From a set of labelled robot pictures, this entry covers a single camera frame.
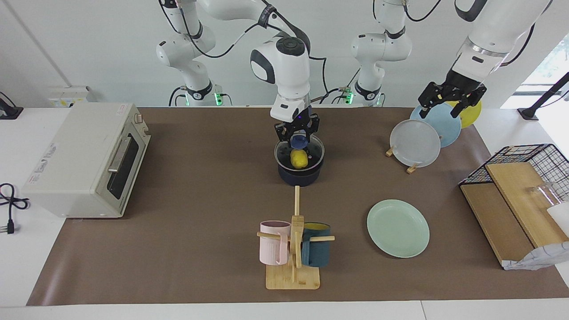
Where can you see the yellow plate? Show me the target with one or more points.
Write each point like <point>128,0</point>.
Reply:
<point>471,116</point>

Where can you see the light blue plate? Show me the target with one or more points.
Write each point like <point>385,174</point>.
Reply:
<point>440,125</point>

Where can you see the brown wooden board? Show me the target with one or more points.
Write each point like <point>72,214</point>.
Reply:
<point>498,222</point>

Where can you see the black clamp mount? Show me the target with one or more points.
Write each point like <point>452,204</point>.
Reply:
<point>11,113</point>

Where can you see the pink mug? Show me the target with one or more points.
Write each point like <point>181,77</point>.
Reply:
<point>272,249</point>

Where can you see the light green plate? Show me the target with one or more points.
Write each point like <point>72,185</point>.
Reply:
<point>398,229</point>

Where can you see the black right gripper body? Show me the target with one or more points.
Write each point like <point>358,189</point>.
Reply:
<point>300,120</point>

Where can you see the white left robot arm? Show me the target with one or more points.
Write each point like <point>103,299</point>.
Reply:
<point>502,31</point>

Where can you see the dark blue pot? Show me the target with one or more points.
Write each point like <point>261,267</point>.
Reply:
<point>300,178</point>

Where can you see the translucent white plate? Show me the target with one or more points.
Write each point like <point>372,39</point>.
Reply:
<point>413,144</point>

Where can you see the white container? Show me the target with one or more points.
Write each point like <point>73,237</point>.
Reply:
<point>561,218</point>

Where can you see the wooden plate rack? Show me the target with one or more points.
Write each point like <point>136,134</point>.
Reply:
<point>412,169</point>

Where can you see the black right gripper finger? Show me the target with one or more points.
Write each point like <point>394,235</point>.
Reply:
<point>314,124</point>
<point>283,132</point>

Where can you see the clear glass cup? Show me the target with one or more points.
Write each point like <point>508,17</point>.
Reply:
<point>549,193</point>

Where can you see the brown table mat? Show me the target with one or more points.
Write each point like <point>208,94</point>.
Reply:
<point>200,249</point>

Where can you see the white power strip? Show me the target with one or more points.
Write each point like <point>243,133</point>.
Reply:
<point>66,100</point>

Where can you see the white toaster oven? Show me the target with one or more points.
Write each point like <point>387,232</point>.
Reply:
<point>71,169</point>

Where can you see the dark teal mug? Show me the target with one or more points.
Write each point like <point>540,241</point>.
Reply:
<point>318,253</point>

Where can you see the black camera stand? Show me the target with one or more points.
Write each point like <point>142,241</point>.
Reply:
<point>528,113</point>

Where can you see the light wooden board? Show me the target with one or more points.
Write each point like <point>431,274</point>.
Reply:
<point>524,200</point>

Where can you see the white checked cloth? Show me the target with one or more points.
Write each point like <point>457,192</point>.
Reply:
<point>542,258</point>

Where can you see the glass lid with blue knob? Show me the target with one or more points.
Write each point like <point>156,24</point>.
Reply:
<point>316,155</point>

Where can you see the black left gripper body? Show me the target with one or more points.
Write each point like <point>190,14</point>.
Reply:
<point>462,86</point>

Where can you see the yellow potato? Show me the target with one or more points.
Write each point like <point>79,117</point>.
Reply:
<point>299,159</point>

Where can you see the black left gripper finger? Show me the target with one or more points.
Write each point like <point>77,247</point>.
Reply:
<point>431,95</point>
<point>471,100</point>

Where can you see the wooden mug rack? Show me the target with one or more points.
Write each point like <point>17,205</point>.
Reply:
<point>293,278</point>

